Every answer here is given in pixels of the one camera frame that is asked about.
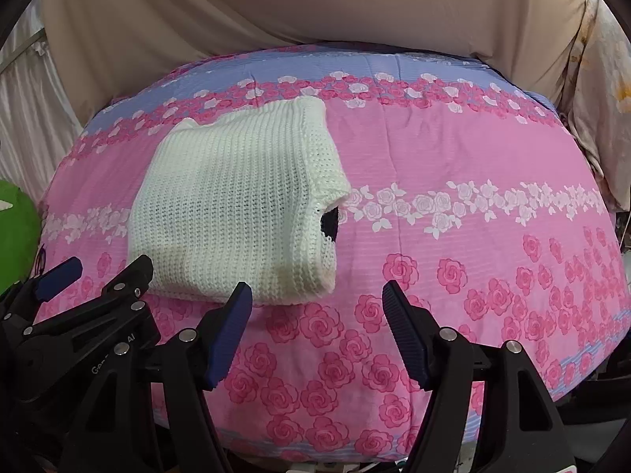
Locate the pink floral bedsheet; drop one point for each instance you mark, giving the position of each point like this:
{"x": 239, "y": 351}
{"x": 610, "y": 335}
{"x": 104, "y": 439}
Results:
{"x": 443, "y": 157}

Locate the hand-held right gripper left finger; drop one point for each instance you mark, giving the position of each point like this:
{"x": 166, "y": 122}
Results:
{"x": 229, "y": 335}

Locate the beige cloth backdrop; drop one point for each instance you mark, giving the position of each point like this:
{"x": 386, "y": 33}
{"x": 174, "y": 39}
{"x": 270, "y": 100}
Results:
{"x": 296, "y": 5}

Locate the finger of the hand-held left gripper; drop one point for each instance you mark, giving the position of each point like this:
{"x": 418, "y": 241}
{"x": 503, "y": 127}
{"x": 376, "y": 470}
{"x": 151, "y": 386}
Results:
{"x": 130, "y": 276}
{"x": 59, "y": 274}

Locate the white curtain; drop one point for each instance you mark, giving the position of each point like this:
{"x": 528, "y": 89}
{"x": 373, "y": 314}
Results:
{"x": 29, "y": 108}

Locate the green plush toy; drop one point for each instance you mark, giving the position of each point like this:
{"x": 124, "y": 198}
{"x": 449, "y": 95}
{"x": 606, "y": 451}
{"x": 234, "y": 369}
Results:
{"x": 17, "y": 226}

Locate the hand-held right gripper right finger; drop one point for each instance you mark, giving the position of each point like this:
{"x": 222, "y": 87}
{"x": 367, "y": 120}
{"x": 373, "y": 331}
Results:
{"x": 404, "y": 335}

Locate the cream floral cloth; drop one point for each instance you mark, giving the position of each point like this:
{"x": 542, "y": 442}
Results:
{"x": 606, "y": 83}

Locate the white striped knit sweater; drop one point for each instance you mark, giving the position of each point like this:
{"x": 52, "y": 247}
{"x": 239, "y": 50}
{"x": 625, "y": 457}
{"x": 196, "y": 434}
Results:
{"x": 236, "y": 197}

